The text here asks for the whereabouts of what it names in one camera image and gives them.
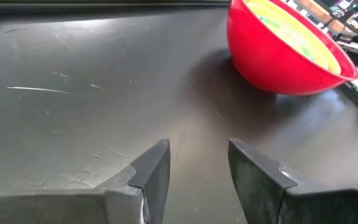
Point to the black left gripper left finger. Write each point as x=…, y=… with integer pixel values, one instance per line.
x=129, y=199

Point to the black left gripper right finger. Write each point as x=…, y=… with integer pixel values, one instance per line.
x=266, y=193

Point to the large red plastic bowl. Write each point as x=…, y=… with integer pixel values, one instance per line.
x=259, y=62

